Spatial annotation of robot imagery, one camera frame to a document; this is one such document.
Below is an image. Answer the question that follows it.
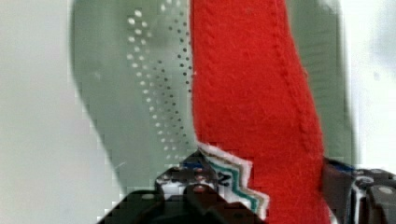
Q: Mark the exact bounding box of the green oval strainer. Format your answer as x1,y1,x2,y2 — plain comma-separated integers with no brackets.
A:
69,0,357,192

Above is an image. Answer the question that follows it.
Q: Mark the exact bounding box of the red felt ketchup bottle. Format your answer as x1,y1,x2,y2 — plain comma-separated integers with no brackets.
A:
191,0,330,224

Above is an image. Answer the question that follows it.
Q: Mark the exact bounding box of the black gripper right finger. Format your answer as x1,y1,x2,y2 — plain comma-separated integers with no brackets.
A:
322,158,396,224

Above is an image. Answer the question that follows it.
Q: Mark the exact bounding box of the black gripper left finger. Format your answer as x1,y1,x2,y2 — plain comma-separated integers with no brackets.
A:
97,150,265,224

